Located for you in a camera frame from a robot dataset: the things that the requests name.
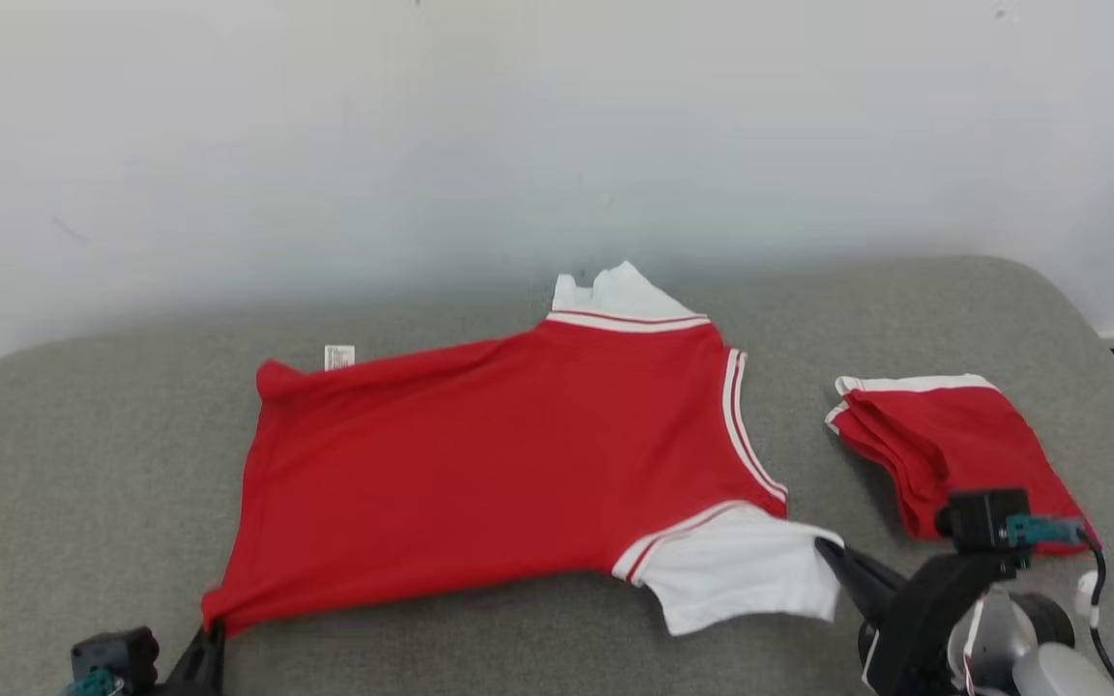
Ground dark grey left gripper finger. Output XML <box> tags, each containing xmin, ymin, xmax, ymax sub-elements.
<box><xmin>165</xmin><ymin>619</ymin><xmax>227</xmax><ymax>696</ymax></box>

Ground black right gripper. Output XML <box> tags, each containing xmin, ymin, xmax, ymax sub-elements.
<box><xmin>813</xmin><ymin>536</ymin><xmax>1017</xmax><ymax>696</ymax></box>

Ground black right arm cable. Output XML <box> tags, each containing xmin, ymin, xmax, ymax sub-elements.
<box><xmin>1007</xmin><ymin>514</ymin><xmax>1114</xmax><ymax>696</ymax></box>

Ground red jersey with white sleeves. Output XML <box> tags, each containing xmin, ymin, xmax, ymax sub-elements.
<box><xmin>201</xmin><ymin>261</ymin><xmax>845</xmax><ymax>639</ymax></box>

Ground red shorts with white stripe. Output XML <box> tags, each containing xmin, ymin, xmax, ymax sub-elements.
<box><xmin>825</xmin><ymin>374</ymin><xmax>1097</xmax><ymax>559</ymax></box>

